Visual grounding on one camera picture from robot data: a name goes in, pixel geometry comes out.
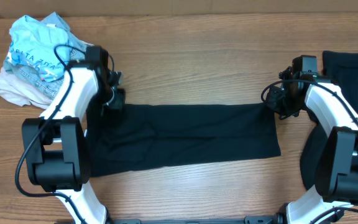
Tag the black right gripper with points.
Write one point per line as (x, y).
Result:
(282, 104)

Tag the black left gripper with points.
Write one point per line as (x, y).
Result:
(117, 101)

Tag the black t-shirt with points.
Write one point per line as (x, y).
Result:
(143, 137)

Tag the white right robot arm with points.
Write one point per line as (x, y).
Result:
(335, 189)

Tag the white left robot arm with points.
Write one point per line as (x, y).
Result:
(55, 161)

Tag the black folded garment pile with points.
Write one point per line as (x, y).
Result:
(343, 68)

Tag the light blue printed shirt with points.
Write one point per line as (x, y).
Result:
(51, 30)

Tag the white cloth garment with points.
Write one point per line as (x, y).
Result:
(21, 93)

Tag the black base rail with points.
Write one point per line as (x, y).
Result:
(191, 221)

